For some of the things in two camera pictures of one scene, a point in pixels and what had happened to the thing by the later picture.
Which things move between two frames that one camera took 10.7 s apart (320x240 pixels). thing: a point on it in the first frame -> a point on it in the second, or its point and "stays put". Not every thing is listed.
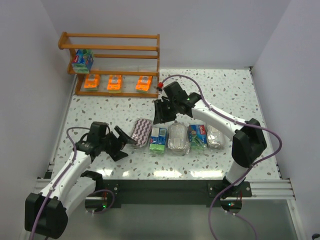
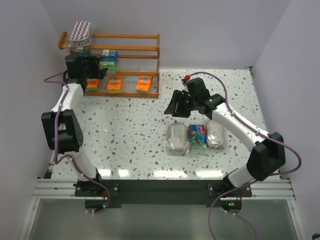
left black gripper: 115,144 -> 92,67
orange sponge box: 114,85 stays put
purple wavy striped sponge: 142,132 -> 80,35
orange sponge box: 143,83 stays put
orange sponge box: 91,82 stays put
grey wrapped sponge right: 215,139 stays put
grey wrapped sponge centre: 178,142 stays put
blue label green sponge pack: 157,140 -> 110,61
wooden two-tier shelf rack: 114,65 stays put
